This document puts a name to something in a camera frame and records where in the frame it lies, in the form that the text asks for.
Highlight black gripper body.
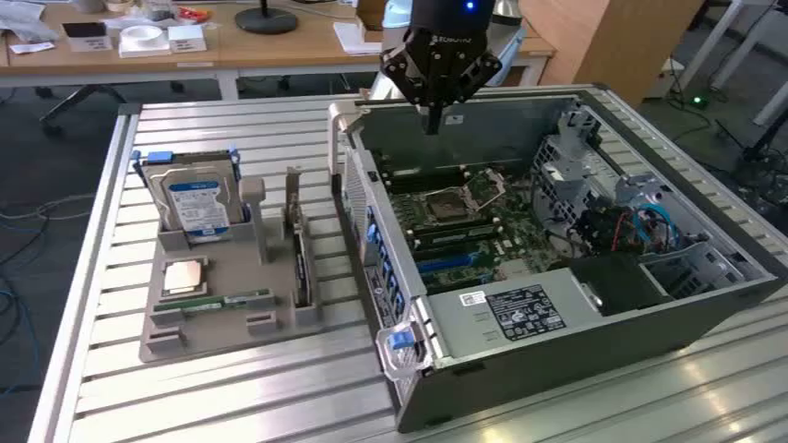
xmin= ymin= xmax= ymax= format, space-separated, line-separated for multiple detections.
xmin=399 ymin=0 xmax=495 ymax=108

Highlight black low-profile graphics card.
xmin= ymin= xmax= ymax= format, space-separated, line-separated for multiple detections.
xmin=283 ymin=164 xmax=317 ymax=309

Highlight white paper stack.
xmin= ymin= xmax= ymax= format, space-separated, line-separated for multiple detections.
xmin=331 ymin=20 xmax=387 ymax=56

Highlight brown cardboard box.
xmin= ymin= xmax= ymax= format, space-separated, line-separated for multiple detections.
xmin=357 ymin=0 xmax=390 ymax=31

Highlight wooden desk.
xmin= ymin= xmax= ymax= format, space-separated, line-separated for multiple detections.
xmin=0 ymin=0 xmax=223 ymax=101
xmin=218 ymin=0 xmax=557 ymax=101

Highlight wooden cabinet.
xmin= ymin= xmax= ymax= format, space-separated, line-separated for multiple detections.
xmin=514 ymin=0 xmax=707 ymax=107

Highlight black round lamp base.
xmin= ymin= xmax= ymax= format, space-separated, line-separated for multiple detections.
xmin=234 ymin=0 xmax=301 ymax=36

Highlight CPU socket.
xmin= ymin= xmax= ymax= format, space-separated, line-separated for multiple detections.
xmin=418 ymin=186 xmax=479 ymax=227

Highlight white floor box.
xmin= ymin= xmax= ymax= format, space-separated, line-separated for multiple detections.
xmin=662 ymin=57 xmax=689 ymax=101

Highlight green motherboard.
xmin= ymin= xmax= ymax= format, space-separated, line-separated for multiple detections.
xmin=378 ymin=156 xmax=578 ymax=296

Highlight small white box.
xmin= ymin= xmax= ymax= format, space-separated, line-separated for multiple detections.
xmin=167 ymin=24 xmax=207 ymax=54

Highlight installed green RAM stick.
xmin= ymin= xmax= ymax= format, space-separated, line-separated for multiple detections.
xmin=415 ymin=223 xmax=499 ymax=242

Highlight black RAM slot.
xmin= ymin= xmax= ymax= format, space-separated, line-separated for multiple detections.
xmin=418 ymin=244 xmax=486 ymax=258
xmin=415 ymin=237 xmax=489 ymax=253
xmin=413 ymin=225 xmax=499 ymax=243

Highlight flat white box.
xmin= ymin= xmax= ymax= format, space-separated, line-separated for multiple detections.
xmin=117 ymin=35 xmax=174 ymax=59

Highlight silver chipset heatsink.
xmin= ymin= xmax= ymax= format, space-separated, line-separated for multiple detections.
xmin=499 ymin=258 xmax=539 ymax=280

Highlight hard disk with blue caddy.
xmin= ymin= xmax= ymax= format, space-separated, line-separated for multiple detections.
xmin=131 ymin=146 xmax=250 ymax=245

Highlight white tape roll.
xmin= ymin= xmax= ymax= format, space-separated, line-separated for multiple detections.
xmin=121 ymin=25 xmax=163 ymax=47

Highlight black stand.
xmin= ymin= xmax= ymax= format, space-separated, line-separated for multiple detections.
xmin=717 ymin=68 xmax=788 ymax=186

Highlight grey parts rack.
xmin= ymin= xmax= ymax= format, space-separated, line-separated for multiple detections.
xmin=138 ymin=164 xmax=327 ymax=365

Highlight white box with black lid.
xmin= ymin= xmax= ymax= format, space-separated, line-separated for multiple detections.
xmin=61 ymin=21 xmax=117 ymax=53

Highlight black chair base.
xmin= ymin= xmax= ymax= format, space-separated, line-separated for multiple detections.
xmin=38 ymin=82 xmax=186 ymax=138

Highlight grey power supply unit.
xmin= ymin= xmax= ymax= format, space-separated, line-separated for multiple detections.
xmin=426 ymin=269 xmax=603 ymax=360

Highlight metal disk bay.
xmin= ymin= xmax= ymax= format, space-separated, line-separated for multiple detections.
xmin=637 ymin=230 xmax=750 ymax=301

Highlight CPU with copper lid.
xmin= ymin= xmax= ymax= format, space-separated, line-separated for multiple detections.
xmin=159 ymin=259 xmax=210 ymax=297

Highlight loose green RAM stick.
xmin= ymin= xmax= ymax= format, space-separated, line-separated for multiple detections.
xmin=154 ymin=289 xmax=273 ymax=313

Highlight blue case latch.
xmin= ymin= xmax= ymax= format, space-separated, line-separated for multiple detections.
xmin=390 ymin=322 xmax=427 ymax=366

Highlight clear plastic bag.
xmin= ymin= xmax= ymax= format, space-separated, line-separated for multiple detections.
xmin=0 ymin=2 xmax=63 ymax=43

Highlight grey open PC case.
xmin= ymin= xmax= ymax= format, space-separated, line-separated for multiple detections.
xmin=329 ymin=82 xmax=779 ymax=435

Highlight white table frame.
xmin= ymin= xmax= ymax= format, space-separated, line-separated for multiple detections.
xmin=674 ymin=0 xmax=788 ymax=126

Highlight red and black wire bundle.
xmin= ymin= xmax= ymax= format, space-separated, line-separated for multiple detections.
xmin=575 ymin=206 xmax=642 ymax=256

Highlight blue disk wire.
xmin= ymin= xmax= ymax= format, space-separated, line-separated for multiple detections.
xmin=634 ymin=202 xmax=683 ymax=255

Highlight white floor cable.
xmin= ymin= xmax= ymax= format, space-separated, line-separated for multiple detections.
xmin=0 ymin=193 xmax=94 ymax=221

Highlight blue floor cable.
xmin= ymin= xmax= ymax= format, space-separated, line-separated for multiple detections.
xmin=0 ymin=221 xmax=49 ymax=396

